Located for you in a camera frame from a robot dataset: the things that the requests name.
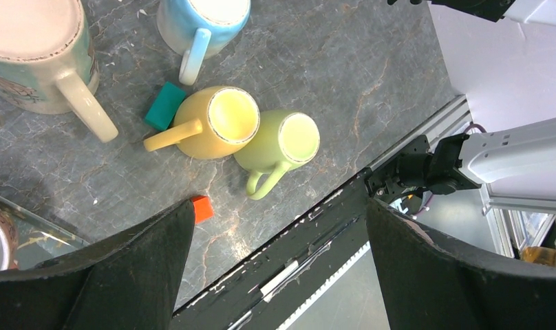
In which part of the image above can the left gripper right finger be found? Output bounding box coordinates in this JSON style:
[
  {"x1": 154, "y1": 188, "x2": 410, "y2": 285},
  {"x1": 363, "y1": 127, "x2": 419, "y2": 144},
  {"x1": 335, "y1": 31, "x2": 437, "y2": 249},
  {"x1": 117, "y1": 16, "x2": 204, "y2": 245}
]
[{"x1": 366, "y1": 199, "x2": 556, "y2": 329}]

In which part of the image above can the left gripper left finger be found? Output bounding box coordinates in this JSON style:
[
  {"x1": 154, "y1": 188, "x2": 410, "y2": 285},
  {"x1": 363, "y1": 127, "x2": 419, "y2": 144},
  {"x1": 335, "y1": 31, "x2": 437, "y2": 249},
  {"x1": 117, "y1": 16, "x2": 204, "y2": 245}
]
[{"x1": 0, "y1": 200, "x2": 195, "y2": 329}]

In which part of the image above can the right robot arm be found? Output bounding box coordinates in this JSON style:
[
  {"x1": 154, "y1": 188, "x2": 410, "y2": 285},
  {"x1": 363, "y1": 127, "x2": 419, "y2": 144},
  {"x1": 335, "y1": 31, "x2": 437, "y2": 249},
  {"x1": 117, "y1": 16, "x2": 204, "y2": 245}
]
[{"x1": 428, "y1": 1, "x2": 556, "y2": 200}]

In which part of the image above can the yellow mug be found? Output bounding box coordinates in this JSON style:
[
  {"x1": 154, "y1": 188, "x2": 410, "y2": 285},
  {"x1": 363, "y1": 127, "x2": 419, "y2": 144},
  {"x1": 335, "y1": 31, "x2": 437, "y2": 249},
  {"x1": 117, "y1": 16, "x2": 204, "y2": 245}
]
[{"x1": 143, "y1": 86, "x2": 260, "y2": 160}]

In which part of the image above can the light green mug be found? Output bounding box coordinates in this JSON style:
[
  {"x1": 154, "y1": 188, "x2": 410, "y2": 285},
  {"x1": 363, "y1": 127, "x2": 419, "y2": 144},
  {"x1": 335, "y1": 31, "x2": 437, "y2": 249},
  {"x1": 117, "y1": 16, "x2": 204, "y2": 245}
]
[{"x1": 233, "y1": 109, "x2": 320, "y2": 200}]

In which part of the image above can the tall seashell cream mug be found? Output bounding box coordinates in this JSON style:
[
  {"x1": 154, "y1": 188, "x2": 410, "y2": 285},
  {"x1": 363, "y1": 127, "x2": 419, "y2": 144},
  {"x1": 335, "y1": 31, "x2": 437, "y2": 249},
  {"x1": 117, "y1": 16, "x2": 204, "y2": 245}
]
[{"x1": 0, "y1": 1, "x2": 118, "y2": 142}]

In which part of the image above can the blue white mug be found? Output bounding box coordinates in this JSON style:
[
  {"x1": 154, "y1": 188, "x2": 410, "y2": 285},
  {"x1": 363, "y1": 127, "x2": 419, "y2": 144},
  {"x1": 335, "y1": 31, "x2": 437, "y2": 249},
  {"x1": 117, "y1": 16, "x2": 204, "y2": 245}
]
[{"x1": 156, "y1": 0, "x2": 251, "y2": 85}]

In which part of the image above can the floral green tray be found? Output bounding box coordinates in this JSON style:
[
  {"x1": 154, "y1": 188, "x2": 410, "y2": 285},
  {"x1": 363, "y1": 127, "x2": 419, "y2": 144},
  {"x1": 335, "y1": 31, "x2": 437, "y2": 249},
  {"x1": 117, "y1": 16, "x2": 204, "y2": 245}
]
[{"x1": 0, "y1": 196, "x2": 89, "y2": 270}]

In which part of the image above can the red cube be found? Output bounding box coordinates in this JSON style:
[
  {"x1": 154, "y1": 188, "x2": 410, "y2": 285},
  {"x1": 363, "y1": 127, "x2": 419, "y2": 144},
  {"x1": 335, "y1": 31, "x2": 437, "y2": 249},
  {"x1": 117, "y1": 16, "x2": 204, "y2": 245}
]
[{"x1": 190, "y1": 195, "x2": 215, "y2": 224}]

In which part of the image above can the drink bottle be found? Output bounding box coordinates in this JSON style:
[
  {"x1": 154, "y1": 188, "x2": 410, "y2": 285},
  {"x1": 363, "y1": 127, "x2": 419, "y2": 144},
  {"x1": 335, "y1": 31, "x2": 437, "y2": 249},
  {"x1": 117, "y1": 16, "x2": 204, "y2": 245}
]
[{"x1": 520, "y1": 246, "x2": 556, "y2": 268}]

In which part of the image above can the teal block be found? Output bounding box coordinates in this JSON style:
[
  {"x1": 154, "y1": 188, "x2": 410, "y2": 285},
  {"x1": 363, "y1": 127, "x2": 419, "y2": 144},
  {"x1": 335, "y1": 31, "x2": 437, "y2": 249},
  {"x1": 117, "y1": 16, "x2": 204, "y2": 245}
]
[{"x1": 144, "y1": 82, "x2": 186, "y2": 131}]

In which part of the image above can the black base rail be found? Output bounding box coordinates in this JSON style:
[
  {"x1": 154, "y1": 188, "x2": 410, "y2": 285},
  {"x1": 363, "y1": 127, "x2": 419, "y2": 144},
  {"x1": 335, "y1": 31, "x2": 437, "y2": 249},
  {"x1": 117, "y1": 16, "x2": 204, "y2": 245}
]
[{"x1": 169, "y1": 168, "x2": 372, "y2": 329}]

